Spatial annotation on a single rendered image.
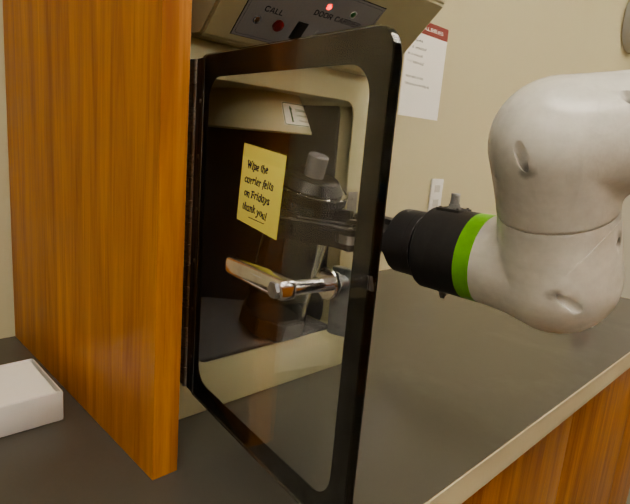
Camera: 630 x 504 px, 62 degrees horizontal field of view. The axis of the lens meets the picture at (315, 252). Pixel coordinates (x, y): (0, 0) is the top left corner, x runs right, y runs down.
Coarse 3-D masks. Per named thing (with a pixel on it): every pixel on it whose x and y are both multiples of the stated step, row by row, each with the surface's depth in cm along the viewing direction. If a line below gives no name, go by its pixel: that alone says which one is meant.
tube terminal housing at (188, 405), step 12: (192, 48) 59; (204, 48) 60; (216, 48) 61; (228, 48) 62; (180, 384) 67; (180, 396) 67; (192, 396) 69; (180, 408) 68; (192, 408) 69; (204, 408) 71
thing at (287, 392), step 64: (256, 64) 48; (320, 64) 41; (384, 64) 35; (256, 128) 49; (320, 128) 41; (384, 128) 36; (320, 192) 42; (384, 192) 37; (256, 256) 50; (320, 256) 42; (256, 320) 51; (320, 320) 43; (256, 384) 52; (320, 384) 43; (256, 448) 52; (320, 448) 44
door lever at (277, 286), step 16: (240, 256) 45; (240, 272) 42; (256, 272) 41; (272, 272) 40; (320, 272) 42; (256, 288) 41; (272, 288) 38; (288, 288) 38; (304, 288) 39; (320, 288) 40; (336, 288) 40
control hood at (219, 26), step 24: (192, 0) 57; (216, 0) 54; (240, 0) 55; (384, 0) 64; (408, 0) 66; (432, 0) 69; (192, 24) 57; (216, 24) 56; (384, 24) 68; (408, 24) 70
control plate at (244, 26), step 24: (264, 0) 56; (288, 0) 58; (312, 0) 59; (336, 0) 61; (360, 0) 62; (240, 24) 57; (264, 24) 59; (288, 24) 61; (312, 24) 62; (336, 24) 64; (360, 24) 66
